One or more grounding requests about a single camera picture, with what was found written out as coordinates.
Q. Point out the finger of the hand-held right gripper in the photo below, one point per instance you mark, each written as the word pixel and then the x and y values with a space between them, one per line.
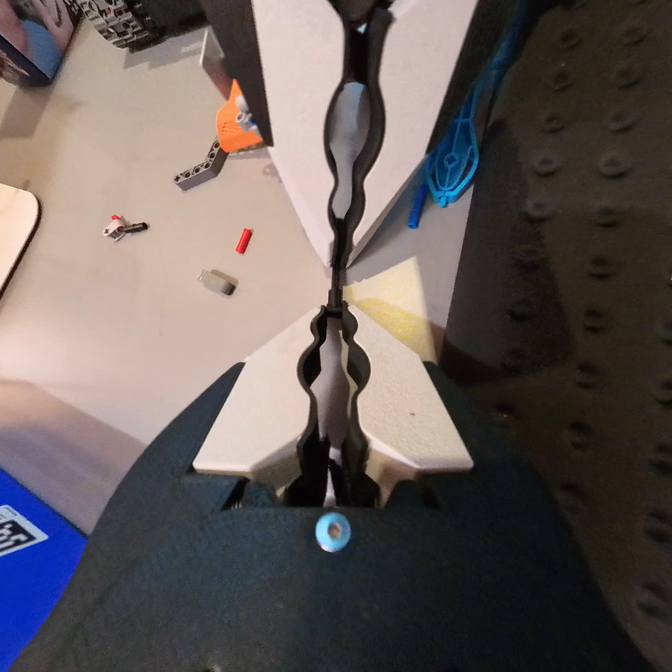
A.
pixel 420 78
pixel 299 78

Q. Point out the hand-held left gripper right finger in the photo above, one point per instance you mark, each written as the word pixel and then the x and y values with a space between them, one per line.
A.
pixel 414 420

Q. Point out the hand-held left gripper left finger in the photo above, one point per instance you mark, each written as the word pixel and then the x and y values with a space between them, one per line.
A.
pixel 252 420

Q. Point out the grey wheel module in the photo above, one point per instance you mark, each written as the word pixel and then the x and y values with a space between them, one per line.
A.
pixel 236 131

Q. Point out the small black toy connector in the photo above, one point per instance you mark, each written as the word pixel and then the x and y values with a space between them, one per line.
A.
pixel 335 309

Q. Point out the black toy axle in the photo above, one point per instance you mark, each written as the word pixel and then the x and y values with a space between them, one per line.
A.
pixel 336 278

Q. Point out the blue storage bin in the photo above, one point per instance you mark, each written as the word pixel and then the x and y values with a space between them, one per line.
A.
pixel 31 603

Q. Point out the grey orange tracked toy robot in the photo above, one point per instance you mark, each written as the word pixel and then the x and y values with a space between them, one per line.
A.
pixel 120 26

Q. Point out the small blue toy pin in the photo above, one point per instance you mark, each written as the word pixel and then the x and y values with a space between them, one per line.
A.
pixel 417 207

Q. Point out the short grey toy beam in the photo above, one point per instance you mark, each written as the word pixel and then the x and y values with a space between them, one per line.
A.
pixel 218 283

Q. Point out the small red toy pin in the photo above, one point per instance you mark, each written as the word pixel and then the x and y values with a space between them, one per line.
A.
pixel 243 241

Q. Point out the black perforated mat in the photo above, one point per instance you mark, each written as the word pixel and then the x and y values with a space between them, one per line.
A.
pixel 577 315

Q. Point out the dark blue toy kit box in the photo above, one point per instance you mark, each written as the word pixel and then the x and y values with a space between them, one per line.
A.
pixel 36 47

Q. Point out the small black white red connector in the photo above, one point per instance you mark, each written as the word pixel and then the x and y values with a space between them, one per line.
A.
pixel 113 229

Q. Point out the light blue toy frame piece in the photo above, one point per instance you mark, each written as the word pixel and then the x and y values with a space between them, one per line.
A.
pixel 450 157

